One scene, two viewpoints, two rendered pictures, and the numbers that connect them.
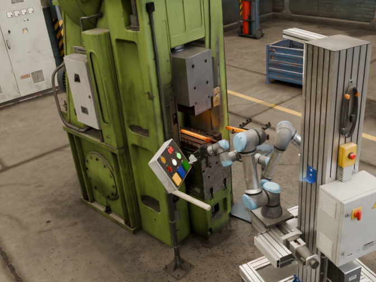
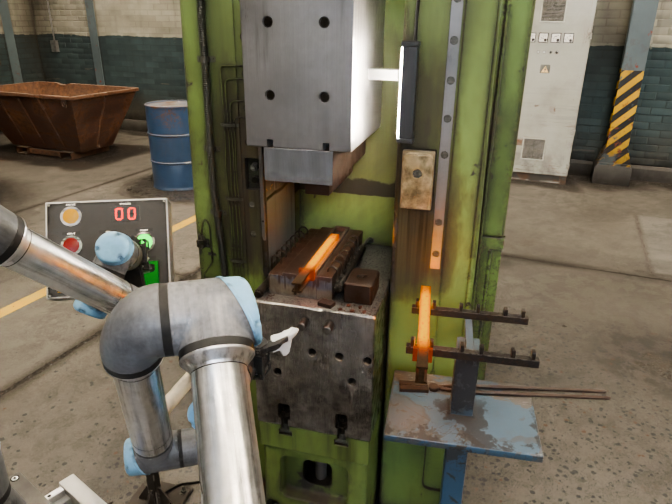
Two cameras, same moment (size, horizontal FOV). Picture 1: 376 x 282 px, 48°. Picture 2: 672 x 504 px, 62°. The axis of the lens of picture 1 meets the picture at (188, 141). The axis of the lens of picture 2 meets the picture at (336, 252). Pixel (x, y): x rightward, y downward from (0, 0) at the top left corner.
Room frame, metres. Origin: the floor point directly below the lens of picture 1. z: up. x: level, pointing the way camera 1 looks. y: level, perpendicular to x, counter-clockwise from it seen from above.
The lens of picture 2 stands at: (2.52, -1.49, 1.68)
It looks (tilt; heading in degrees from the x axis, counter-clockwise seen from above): 22 degrees down; 58
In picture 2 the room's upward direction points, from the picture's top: 1 degrees clockwise
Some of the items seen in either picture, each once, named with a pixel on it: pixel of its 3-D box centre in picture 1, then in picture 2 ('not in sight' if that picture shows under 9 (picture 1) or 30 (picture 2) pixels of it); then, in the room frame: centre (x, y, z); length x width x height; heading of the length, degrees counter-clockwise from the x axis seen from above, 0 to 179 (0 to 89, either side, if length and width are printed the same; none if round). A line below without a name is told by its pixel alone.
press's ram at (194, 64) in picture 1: (185, 72); (333, 67); (3.39, -0.04, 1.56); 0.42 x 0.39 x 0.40; 44
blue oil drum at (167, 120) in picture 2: not in sight; (176, 144); (4.18, 4.56, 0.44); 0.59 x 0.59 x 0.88
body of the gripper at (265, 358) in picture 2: not in sight; (247, 362); (2.91, -0.48, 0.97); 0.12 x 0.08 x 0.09; 44
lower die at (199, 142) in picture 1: (188, 138); (319, 258); (3.36, -0.01, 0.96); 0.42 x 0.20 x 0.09; 44
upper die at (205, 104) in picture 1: (184, 101); (319, 151); (3.36, -0.01, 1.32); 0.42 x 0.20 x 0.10; 44
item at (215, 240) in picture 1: (216, 233); not in sight; (3.18, -0.18, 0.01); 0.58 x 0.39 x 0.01; 134
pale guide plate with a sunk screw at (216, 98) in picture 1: (215, 96); (417, 180); (3.52, -0.29, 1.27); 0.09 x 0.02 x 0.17; 134
